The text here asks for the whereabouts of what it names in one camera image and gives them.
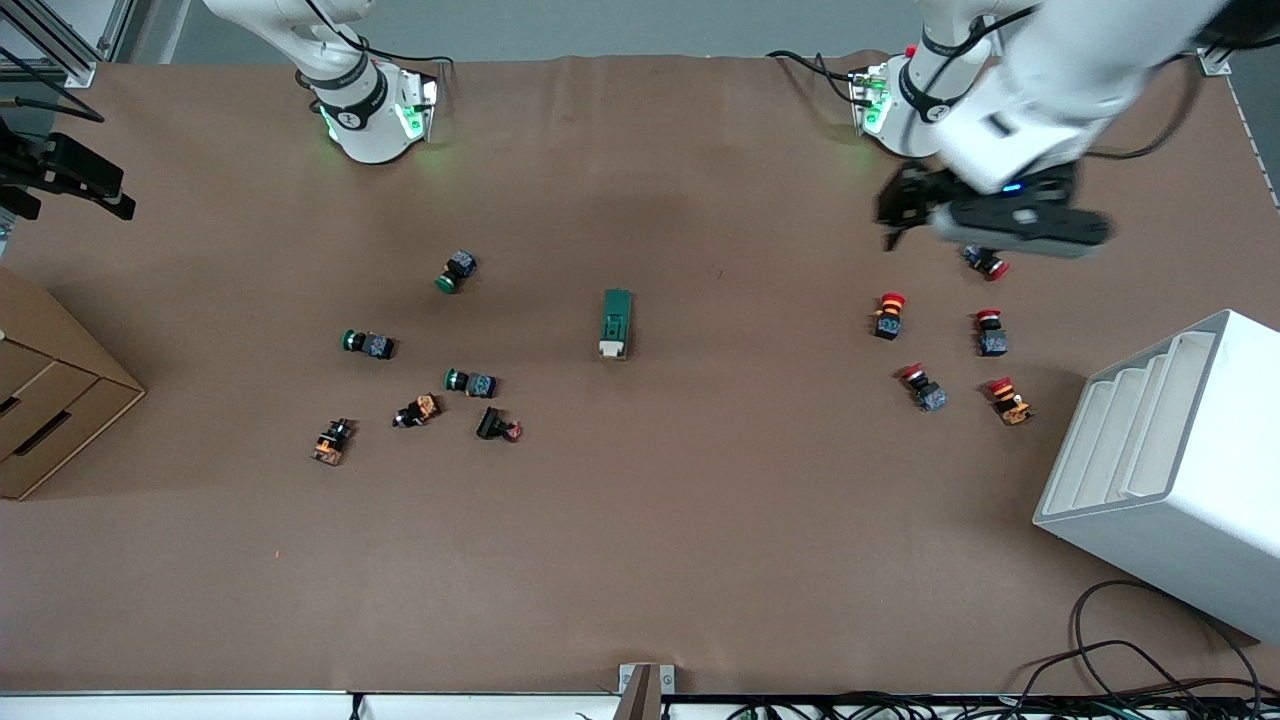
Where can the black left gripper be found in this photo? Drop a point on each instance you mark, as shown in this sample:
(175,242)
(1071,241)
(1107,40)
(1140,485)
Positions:
(908,196)

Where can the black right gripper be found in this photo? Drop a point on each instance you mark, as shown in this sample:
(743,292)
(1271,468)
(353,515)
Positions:
(62,165)

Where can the green load switch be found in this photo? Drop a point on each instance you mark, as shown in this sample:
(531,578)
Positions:
(616,323)

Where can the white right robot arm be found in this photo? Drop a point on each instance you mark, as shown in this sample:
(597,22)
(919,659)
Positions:
(365,120)

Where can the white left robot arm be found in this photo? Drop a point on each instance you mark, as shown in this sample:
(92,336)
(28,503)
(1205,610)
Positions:
(1050,90)

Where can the red emergency stop button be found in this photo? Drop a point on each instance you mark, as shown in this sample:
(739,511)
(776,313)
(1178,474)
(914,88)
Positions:
(889,315)
(924,388)
(988,265)
(991,334)
(1009,401)

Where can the brown cardboard box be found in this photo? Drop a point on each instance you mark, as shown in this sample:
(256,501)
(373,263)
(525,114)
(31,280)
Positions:
(50,400)

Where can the white stepped rack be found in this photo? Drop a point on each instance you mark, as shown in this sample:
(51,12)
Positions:
(1170,470)

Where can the aluminium frame profile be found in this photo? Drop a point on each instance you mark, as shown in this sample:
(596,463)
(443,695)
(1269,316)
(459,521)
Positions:
(1215,60)
(50,50)

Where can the green push button switch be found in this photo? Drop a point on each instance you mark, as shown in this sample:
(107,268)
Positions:
(456,271)
(368,344)
(470,382)

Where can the orange black selector switch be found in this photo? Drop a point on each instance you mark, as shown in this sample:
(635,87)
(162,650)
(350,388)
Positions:
(332,441)
(417,411)

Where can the black switch with red lamp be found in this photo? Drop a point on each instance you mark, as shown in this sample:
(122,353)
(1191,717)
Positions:
(498,426)

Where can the white table edge rail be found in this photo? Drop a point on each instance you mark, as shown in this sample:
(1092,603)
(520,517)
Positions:
(200,705)

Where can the metal table edge bracket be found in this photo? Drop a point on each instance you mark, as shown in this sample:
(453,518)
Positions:
(645,690)

